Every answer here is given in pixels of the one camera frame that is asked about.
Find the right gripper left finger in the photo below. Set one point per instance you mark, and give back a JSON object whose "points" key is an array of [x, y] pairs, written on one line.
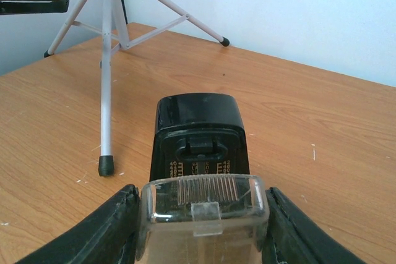
{"points": [[107, 235]]}

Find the clear plastic metronome cover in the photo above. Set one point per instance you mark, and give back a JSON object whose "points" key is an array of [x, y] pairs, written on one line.
{"points": [[212, 218]]}

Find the white music stand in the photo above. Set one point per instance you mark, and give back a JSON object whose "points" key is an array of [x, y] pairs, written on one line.
{"points": [[115, 37]]}

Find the black metronome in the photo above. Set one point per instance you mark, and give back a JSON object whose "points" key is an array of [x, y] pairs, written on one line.
{"points": [[198, 133]]}

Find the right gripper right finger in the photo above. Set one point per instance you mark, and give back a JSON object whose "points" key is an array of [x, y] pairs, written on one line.
{"points": [[293, 237]]}

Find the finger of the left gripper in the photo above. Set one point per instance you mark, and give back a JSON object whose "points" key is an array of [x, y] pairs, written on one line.
{"points": [[21, 8]]}

